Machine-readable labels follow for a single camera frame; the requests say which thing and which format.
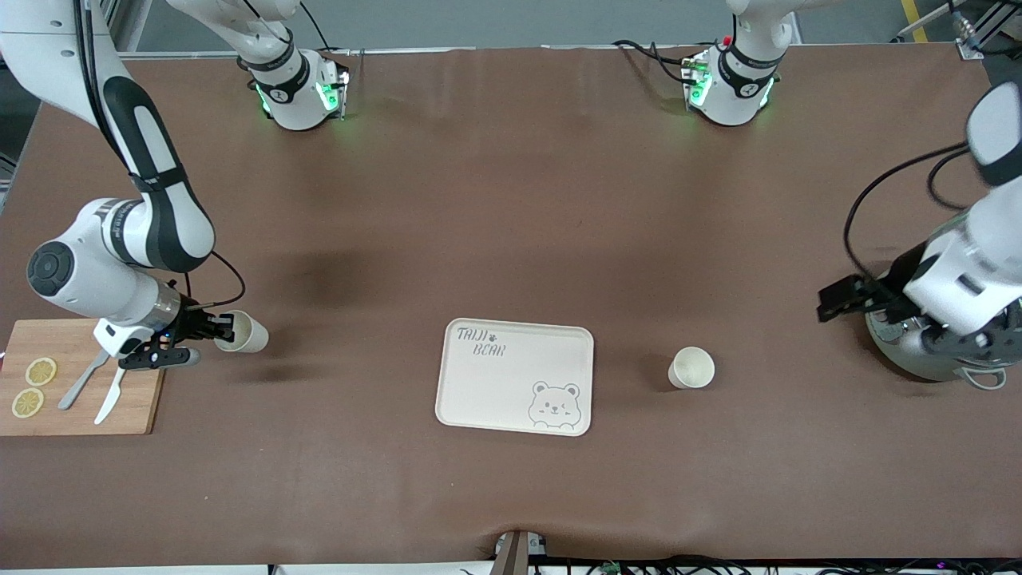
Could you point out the brown table cover mat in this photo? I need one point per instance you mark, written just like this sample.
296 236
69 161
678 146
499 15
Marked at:
511 479

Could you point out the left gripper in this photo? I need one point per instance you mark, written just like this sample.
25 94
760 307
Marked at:
889 293

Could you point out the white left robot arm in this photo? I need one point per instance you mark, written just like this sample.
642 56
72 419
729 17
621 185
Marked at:
742 88

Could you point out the wooden cutting board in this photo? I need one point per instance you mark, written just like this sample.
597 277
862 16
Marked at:
56 415

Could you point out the cream bear print tray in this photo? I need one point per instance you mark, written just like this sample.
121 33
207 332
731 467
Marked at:
511 383

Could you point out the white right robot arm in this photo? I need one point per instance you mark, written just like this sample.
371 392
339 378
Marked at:
80 279

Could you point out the grey plastic knife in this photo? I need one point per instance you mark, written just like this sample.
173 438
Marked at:
76 390

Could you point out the white plastic knife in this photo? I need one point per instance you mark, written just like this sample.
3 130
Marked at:
108 403

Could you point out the yellow lemon slice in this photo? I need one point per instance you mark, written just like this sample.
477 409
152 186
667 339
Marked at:
28 402
41 371

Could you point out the white IKEA cup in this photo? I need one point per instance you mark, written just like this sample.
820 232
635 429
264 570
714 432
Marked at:
249 334
691 367

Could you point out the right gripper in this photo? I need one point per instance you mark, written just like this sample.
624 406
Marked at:
190 319

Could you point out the olive green cooking pot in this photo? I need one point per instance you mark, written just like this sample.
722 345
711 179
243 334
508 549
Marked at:
898 355

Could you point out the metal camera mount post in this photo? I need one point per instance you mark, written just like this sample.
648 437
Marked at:
512 555

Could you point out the aluminium frame post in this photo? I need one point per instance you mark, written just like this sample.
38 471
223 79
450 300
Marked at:
970 46

